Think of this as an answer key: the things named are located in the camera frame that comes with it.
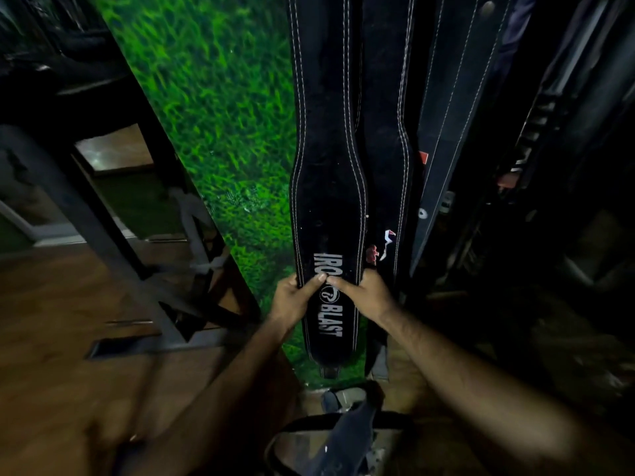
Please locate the person's right hand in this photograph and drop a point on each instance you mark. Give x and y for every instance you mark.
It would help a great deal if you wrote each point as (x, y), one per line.
(369, 298)

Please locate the person's left hand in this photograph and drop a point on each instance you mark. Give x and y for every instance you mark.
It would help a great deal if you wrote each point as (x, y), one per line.
(290, 303)

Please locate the person's right thumb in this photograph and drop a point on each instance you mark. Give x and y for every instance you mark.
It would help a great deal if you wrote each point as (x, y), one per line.
(342, 284)

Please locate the person's left thumb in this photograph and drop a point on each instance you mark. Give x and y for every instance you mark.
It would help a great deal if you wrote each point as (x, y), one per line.
(312, 284)

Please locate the black belt with white print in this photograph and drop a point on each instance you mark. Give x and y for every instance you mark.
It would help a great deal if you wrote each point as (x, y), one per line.
(325, 158)

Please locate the person's left forearm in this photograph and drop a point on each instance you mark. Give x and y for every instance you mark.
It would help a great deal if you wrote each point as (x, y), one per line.
(218, 401)

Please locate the person's right forearm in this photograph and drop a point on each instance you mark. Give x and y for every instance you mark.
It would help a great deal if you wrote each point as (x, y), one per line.
(476, 391)

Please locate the black belt with red print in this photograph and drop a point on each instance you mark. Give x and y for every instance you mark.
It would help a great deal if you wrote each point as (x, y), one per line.
(387, 143)

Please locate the dark blue cloth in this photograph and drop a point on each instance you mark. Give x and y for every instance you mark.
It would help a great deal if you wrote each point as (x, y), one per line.
(347, 441)

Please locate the green grass print panel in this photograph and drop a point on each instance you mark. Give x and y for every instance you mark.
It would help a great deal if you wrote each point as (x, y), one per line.
(218, 118)

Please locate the dark belt with metal rivets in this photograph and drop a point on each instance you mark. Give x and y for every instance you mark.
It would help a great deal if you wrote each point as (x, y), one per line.
(456, 94)

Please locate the black shelf unit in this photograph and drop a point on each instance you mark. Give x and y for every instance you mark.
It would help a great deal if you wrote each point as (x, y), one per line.
(64, 69)

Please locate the black metal frame stand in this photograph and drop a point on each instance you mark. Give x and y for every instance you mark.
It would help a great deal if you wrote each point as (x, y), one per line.
(124, 272)

